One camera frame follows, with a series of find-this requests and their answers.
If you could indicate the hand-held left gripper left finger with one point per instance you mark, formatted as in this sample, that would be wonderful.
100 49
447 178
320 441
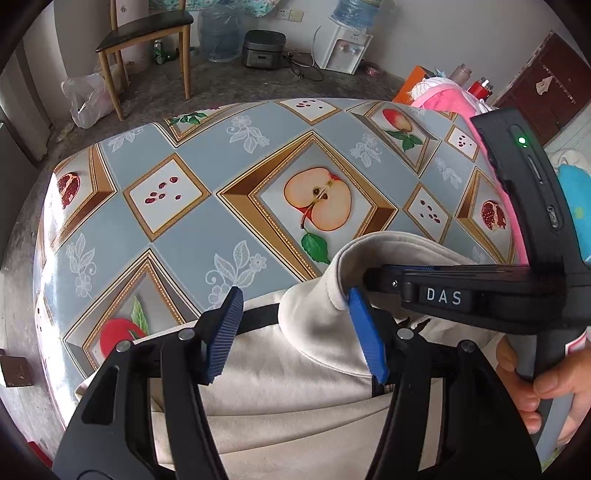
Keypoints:
226 323

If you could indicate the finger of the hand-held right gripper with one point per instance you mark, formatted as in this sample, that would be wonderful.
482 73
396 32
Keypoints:
383 277

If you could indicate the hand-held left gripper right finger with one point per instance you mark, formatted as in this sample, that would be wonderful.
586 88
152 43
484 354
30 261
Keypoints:
364 332

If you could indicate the cream zip jacket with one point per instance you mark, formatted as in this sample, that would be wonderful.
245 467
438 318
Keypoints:
300 415

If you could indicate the person's right hand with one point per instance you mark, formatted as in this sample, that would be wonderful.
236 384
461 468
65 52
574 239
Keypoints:
558 383

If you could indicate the fruit print tablecloth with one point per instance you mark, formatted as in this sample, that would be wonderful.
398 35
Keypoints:
194 240

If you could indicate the blue pillow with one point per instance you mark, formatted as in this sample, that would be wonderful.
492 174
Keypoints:
577 194

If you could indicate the pink floral blanket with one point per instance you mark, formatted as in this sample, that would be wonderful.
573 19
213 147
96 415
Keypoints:
443 97

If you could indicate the orange box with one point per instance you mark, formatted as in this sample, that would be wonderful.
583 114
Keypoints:
408 85

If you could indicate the brown door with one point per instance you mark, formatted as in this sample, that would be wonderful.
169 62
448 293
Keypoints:
554 78

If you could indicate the small pink bowl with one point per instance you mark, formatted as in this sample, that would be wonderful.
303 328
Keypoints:
373 69

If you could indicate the red bottle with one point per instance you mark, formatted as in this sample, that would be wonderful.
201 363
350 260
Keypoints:
480 87

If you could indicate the wooden block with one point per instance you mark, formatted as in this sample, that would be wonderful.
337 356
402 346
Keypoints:
16 369

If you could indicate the pink bottle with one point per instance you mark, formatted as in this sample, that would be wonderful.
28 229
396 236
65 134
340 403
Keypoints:
461 74

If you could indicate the red box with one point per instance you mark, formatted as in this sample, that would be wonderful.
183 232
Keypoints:
39 451

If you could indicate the white water dispenser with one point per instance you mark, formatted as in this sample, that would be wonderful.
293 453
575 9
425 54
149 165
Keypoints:
341 50

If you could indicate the grey rice cooker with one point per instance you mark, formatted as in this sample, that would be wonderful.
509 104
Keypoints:
263 50

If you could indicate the clear plastic bag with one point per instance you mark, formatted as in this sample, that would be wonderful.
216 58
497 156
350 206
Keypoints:
90 99

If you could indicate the green bottle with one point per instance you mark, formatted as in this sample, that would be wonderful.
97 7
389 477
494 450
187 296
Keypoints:
159 53

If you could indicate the empty clear water jug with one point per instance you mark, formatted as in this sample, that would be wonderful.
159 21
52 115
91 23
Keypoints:
221 37

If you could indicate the wooden chair with dark seat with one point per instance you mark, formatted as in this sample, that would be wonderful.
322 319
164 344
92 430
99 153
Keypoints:
143 27

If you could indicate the white cylinder box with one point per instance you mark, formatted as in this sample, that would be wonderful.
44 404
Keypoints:
131 11

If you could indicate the white wall socket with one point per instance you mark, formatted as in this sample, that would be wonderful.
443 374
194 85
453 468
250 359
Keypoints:
291 14

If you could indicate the teal floral wall cloth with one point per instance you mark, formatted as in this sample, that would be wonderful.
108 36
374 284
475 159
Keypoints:
258 5

